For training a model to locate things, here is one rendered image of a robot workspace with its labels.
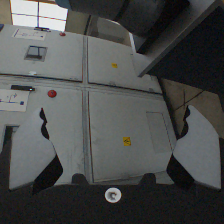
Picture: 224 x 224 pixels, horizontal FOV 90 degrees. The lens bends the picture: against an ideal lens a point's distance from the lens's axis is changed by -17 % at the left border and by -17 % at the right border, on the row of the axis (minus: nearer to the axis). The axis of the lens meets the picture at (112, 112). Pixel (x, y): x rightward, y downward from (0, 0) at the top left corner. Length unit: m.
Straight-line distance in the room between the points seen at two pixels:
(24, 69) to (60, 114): 0.45
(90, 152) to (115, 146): 0.17
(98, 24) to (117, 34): 0.38
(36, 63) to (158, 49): 0.91
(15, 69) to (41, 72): 0.19
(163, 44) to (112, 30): 2.26
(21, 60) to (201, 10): 1.10
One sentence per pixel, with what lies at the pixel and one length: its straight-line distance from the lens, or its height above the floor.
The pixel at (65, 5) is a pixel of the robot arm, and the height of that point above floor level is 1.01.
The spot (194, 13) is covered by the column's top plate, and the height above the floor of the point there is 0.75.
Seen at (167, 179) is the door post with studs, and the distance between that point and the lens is 1.10.
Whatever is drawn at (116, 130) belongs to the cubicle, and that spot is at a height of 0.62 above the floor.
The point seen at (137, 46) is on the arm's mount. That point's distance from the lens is 0.46.
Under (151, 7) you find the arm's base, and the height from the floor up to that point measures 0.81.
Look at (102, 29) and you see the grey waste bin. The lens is 2.55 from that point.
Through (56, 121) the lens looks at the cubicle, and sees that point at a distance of 0.85.
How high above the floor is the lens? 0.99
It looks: 22 degrees down
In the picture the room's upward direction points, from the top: 86 degrees counter-clockwise
